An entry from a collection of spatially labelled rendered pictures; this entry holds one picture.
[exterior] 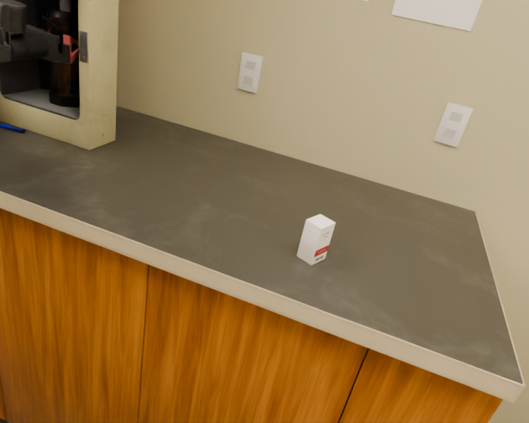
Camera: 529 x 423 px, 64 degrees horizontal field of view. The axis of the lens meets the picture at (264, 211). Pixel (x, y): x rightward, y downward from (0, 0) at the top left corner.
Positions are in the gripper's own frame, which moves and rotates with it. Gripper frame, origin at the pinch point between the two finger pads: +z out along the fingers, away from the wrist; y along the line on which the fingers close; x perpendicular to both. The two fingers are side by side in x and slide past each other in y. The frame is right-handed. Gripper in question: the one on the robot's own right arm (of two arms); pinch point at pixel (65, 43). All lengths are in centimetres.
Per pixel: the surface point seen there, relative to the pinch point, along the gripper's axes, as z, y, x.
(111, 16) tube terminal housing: -1.2, -15.0, -9.5
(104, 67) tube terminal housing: -3.8, -15.0, 2.6
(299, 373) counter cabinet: -37, -86, 41
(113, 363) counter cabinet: -38, -44, 62
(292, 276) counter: -33, -79, 23
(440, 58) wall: 34, -94, -14
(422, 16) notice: 34, -86, -23
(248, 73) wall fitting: 33, -41, 2
